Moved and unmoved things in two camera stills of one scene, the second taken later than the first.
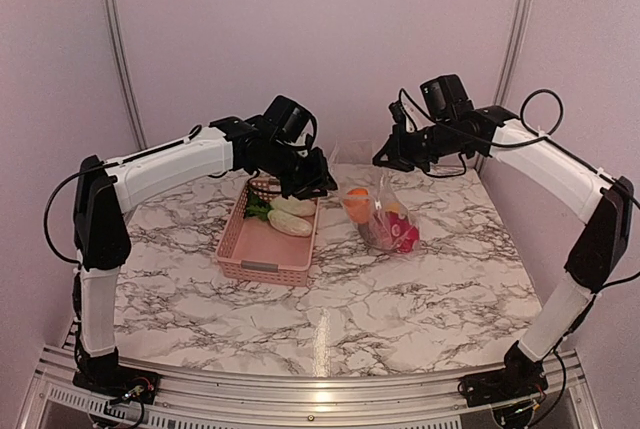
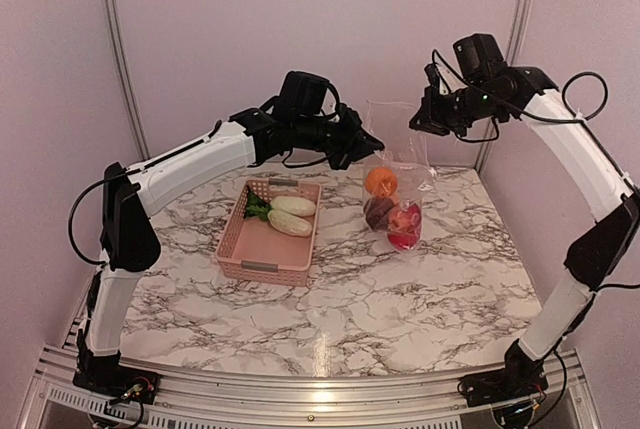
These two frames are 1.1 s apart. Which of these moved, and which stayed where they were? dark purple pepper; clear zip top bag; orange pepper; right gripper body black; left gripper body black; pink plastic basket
Moved: orange pepper; dark purple pepper; right gripper body black; left gripper body black; clear zip top bag
Stayed: pink plastic basket
